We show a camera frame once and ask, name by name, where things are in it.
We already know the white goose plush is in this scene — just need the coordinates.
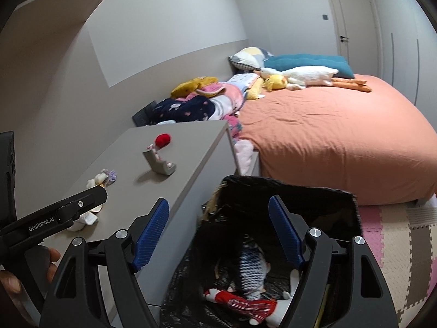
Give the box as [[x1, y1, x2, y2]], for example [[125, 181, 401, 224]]
[[260, 66, 373, 93]]

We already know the pink patterned cloth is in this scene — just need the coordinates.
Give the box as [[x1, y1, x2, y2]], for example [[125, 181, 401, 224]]
[[223, 114, 244, 140]]

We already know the yellow dotted cushion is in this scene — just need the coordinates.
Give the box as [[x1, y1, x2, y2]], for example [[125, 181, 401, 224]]
[[245, 77, 265, 100]]

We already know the grey angled stand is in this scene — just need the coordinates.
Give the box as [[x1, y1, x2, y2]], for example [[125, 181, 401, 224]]
[[142, 145, 177, 176]]

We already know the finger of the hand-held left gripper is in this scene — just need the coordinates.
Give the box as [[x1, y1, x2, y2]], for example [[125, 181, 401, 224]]
[[0, 184, 108, 248]]

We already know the bed with orange sheet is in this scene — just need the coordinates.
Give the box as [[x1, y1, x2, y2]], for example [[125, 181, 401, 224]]
[[235, 73, 437, 207]]

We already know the mustard yellow plush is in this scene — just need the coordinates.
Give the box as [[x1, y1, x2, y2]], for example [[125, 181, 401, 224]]
[[171, 76, 219, 98]]

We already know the grey desk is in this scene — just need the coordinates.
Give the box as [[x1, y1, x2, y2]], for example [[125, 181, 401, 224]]
[[14, 119, 240, 328]]

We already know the blue striped plush doll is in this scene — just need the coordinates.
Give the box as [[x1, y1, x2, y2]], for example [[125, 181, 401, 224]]
[[237, 236, 272, 299]]

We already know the light blue patterned blanket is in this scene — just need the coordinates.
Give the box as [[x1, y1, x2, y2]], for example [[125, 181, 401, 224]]
[[225, 72, 262, 93]]

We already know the yellow duck plush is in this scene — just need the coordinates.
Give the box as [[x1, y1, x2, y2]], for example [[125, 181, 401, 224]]
[[261, 75, 289, 92]]

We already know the person's left hand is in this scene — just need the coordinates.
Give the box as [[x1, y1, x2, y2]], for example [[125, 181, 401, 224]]
[[0, 248, 61, 301]]

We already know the grey wardrobe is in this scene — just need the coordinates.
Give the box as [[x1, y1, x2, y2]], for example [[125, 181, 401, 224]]
[[370, 0, 437, 117]]

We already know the red striped doll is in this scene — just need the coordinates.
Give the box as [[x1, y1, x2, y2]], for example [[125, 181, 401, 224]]
[[204, 288, 294, 327]]

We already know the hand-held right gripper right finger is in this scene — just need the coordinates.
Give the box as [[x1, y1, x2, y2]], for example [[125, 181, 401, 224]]
[[268, 195, 400, 328]]

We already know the navy printed blanket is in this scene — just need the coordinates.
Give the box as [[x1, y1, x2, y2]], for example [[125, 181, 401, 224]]
[[150, 96, 219, 124]]

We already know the pale purple plush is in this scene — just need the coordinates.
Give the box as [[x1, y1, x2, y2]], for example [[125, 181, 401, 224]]
[[102, 168, 118, 187]]

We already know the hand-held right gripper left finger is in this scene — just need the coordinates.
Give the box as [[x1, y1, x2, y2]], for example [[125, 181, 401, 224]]
[[39, 197, 170, 328]]

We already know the small pink white toy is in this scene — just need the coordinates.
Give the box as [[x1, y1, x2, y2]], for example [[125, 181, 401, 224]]
[[146, 143, 171, 167]]

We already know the light pink cloth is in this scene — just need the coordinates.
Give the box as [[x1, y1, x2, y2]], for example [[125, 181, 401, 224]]
[[234, 139, 255, 175]]

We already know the white soft toy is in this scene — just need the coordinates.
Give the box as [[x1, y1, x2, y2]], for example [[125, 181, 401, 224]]
[[66, 205, 103, 233]]

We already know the small cream plush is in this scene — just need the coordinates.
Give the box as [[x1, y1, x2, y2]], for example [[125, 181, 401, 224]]
[[85, 172, 105, 188]]

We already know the black bag lined cardboard box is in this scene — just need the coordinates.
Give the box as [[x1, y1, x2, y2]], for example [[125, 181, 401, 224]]
[[160, 175, 363, 328]]

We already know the beige door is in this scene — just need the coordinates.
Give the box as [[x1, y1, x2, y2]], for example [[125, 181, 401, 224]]
[[324, 0, 383, 76]]

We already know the pink blanket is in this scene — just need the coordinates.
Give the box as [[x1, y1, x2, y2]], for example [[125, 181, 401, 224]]
[[194, 82, 244, 118]]

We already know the pink beige foam floor mat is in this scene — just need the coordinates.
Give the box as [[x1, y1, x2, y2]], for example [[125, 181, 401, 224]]
[[355, 195, 437, 322]]

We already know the black chair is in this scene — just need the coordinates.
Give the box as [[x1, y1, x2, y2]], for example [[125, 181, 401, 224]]
[[132, 100, 158, 128]]

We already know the patchwork pillow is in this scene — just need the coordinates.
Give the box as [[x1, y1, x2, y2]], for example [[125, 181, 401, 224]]
[[228, 47, 274, 72]]

